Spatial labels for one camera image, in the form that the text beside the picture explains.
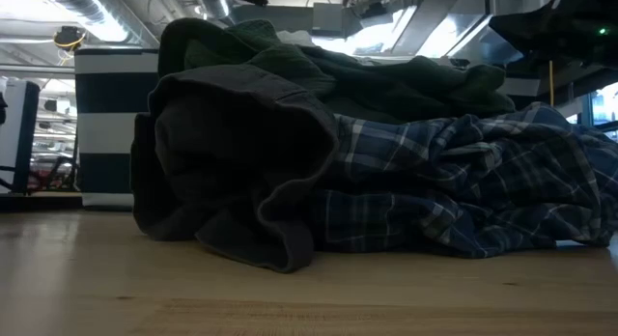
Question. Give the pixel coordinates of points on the grey ceiling box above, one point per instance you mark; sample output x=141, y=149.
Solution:
x=327, y=19

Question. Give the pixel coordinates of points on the dark green garment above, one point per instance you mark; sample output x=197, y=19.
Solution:
x=386, y=85

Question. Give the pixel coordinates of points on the dark grey garment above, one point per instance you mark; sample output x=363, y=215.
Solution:
x=217, y=157

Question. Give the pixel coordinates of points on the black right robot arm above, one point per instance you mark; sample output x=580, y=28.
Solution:
x=570, y=36

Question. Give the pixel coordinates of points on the white panel with black edge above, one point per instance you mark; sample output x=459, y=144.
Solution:
x=12, y=133

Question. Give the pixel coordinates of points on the blue plaid shirt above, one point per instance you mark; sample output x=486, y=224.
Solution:
x=458, y=181

